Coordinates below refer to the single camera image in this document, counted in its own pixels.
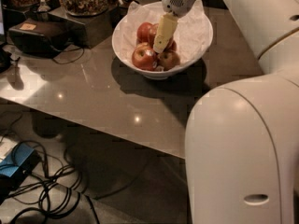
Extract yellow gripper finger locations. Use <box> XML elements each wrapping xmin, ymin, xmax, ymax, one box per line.
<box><xmin>153</xmin><ymin>13</ymin><xmax>178</xmax><ymax>53</ymax></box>

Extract red apple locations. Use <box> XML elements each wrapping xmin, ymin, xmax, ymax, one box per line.
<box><xmin>147</xmin><ymin>22</ymin><xmax>175</xmax><ymax>51</ymax></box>
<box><xmin>136</xmin><ymin>22</ymin><xmax>152</xmax><ymax>42</ymax></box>
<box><xmin>170</xmin><ymin>40</ymin><xmax>177</xmax><ymax>51</ymax></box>
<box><xmin>132</xmin><ymin>42</ymin><xmax>157</xmax><ymax>71</ymax></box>

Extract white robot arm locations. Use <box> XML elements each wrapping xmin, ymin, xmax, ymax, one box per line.
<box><xmin>185</xmin><ymin>0</ymin><xmax>299</xmax><ymax>224</ymax></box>

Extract white paper bowl liner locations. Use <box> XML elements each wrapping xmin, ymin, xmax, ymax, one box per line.
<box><xmin>119</xmin><ymin>0</ymin><xmax>210</xmax><ymax>67</ymax></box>

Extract front right yellowish apple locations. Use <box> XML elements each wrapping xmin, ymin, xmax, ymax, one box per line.
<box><xmin>157</xmin><ymin>50</ymin><xmax>180</xmax><ymax>71</ymax></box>

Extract white ceramic bowl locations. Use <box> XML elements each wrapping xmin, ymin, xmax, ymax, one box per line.
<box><xmin>111</xmin><ymin>0</ymin><xmax>214</xmax><ymax>80</ymax></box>

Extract dark grey stand block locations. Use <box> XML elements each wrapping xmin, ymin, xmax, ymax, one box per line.
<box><xmin>49</xmin><ymin>7</ymin><xmax>113</xmax><ymax>49</ymax></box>

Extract metal scoop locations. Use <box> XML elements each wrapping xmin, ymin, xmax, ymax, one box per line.
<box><xmin>37</xmin><ymin>0</ymin><xmax>50</xmax><ymax>12</ymax></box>

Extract black box device with label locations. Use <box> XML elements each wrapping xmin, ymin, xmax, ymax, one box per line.
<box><xmin>8</xmin><ymin>19</ymin><xmax>69</xmax><ymax>58</ymax></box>

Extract blue electronics box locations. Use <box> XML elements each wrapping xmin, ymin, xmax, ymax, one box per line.
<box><xmin>0</xmin><ymin>143</ymin><xmax>41</xmax><ymax>189</ymax></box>

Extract black cable on table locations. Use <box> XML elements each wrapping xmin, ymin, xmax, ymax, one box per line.
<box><xmin>50</xmin><ymin>44</ymin><xmax>86</xmax><ymax>65</ymax></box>

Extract black floor cables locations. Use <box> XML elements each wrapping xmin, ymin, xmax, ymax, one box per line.
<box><xmin>0</xmin><ymin>110</ymin><xmax>101</xmax><ymax>224</ymax></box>

